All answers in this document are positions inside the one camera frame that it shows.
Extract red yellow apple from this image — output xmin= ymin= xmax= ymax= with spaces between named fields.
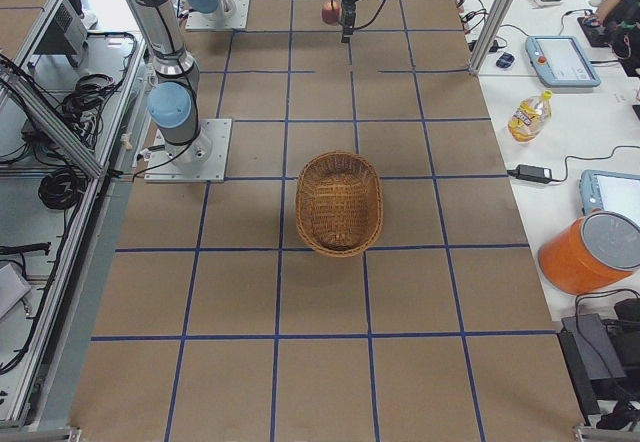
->
xmin=321 ymin=0 xmax=341 ymax=25

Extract woven wicker basket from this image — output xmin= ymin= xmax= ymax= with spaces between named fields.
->
xmin=295 ymin=151 xmax=383 ymax=258

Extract yellow drink bottle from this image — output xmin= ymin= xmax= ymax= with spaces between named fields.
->
xmin=507 ymin=89 xmax=553 ymax=143

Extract blue teach pendant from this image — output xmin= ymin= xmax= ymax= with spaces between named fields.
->
xmin=579 ymin=170 xmax=639 ymax=224
xmin=525 ymin=36 xmax=601 ymax=88

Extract black power adapter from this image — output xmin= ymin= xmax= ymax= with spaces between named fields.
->
xmin=507 ymin=164 xmax=553 ymax=184

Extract seated person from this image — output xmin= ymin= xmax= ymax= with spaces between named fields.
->
xmin=596 ymin=0 xmax=639 ymax=77

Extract grey control box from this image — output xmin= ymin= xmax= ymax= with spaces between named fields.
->
xmin=34 ymin=0 xmax=88 ymax=68

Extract orange cylinder container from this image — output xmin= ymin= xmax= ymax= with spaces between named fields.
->
xmin=537 ymin=210 xmax=639 ymax=295

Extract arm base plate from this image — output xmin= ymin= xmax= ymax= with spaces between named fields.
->
xmin=143 ymin=119 xmax=232 ymax=183
xmin=185 ymin=0 xmax=250 ymax=32

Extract aluminium frame post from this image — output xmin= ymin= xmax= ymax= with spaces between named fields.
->
xmin=468 ymin=0 xmax=513 ymax=76

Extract coiled black cables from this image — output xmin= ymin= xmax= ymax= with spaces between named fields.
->
xmin=38 ymin=166 xmax=82 ymax=211

